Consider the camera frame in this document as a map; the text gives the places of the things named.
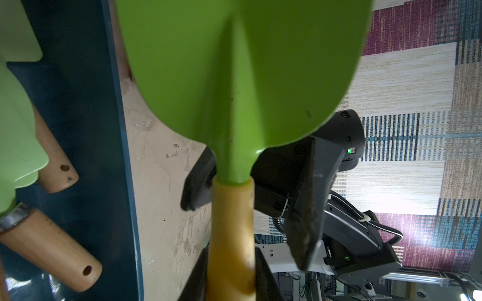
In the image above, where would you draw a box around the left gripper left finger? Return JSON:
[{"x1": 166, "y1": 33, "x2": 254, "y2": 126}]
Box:
[{"x1": 178, "y1": 247, "x2": 208, "y2": 301}]

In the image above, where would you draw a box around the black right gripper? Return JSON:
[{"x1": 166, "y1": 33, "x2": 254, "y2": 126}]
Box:
[{"x1": 180, "y1": 136, "x2": 347, "y2": 272}]

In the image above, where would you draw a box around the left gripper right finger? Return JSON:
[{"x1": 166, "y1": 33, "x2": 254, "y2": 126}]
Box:
[{"x1": 255, "y1": 247, "x2": 284, "y2": 301}]

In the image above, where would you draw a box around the green shovel yellow handle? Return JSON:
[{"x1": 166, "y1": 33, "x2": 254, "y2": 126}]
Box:
[{"x1": 115, "y1": 1, "x2": 372, "y2": 300}]

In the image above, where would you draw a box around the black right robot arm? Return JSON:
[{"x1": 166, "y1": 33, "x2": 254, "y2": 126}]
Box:
[{"x1": 252, "y1": 110, "x2": 430, "y2": 300}]

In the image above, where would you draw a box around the teal plastic storage box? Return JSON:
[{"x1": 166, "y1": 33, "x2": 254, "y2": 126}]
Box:
[{"x1": 1, "y1": 1, "x2": 144, "y2": 300}]

